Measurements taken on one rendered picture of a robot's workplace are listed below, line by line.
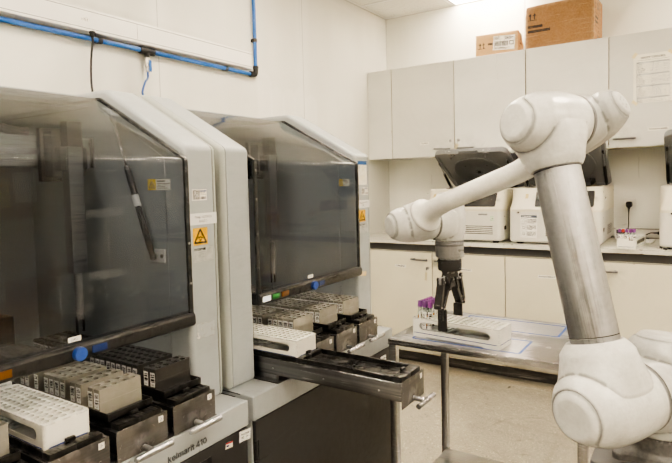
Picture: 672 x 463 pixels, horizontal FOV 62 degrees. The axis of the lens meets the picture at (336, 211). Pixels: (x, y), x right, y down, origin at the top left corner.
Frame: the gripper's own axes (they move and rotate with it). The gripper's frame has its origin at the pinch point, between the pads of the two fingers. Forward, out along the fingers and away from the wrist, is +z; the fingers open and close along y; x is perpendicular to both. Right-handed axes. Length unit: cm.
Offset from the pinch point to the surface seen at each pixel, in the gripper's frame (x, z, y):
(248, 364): 42, 8, -49
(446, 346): -3.4, 5.4, -9.6
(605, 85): 4, -102, 224
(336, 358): 20.7, 7.0, -33.4
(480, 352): -14.2, 5.5, -9.2
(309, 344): 28.9, 3.5, -36.2
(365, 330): 37.7, 9.9, 5.3
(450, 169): 109, -53, 218
